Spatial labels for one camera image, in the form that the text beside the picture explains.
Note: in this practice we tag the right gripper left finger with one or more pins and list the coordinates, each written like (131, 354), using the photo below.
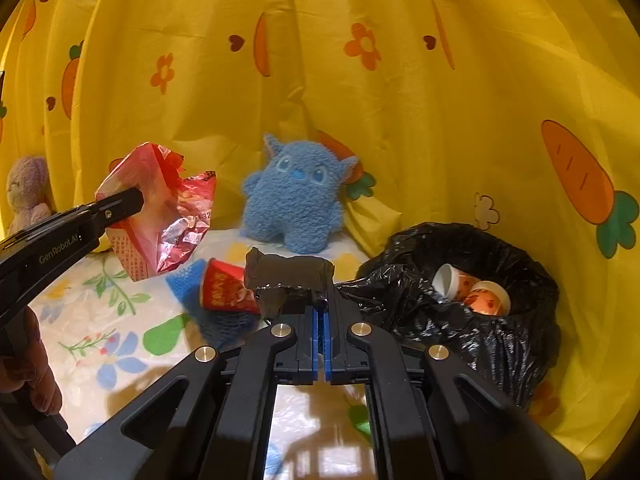
(209, 417)

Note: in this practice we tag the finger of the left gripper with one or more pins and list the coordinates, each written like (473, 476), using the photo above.
(34, 258)

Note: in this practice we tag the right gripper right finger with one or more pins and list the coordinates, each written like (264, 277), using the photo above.
(432, 416)

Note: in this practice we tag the white apple paper cup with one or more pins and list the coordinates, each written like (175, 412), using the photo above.
(452, 283)

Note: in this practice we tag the red gold-lined paper cup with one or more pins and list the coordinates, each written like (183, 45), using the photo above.
(223, 290)

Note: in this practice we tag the red snack bag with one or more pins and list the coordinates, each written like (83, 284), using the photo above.
(174, 216)

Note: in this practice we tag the white orange paper cup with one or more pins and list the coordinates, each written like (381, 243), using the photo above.
(488, 298)

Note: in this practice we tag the black plastic bag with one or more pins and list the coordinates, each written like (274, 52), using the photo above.
(287, 285)

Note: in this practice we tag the person's left hand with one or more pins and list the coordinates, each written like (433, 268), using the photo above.
(31, 368)

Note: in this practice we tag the purple teddy bear plush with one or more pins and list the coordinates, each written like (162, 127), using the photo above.
(28, 190)

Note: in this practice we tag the floral bed sheet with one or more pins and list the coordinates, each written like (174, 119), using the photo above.
(109, 338)

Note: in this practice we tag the blue monster plush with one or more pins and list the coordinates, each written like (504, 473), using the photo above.
(294, 199)

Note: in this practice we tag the yellow carrot print curtain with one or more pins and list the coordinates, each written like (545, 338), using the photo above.
(519, 117)

